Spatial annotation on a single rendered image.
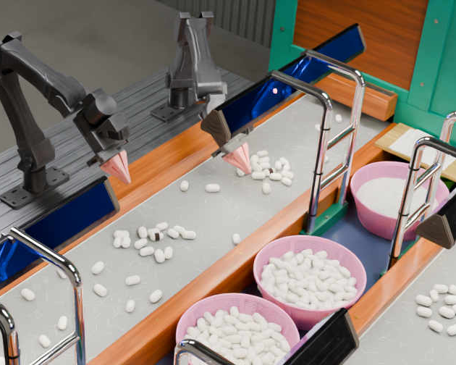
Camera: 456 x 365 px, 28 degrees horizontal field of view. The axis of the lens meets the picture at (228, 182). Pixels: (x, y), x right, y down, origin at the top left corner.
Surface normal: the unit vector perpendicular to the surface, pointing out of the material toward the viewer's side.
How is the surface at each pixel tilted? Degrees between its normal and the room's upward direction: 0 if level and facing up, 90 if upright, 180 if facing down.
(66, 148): 0
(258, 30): 90
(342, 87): 90
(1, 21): 0
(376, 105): 90
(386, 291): 0
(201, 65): 23
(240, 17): 90
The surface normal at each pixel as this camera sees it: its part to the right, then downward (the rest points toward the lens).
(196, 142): 0.07, -0.81
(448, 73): -0.61, 0.43
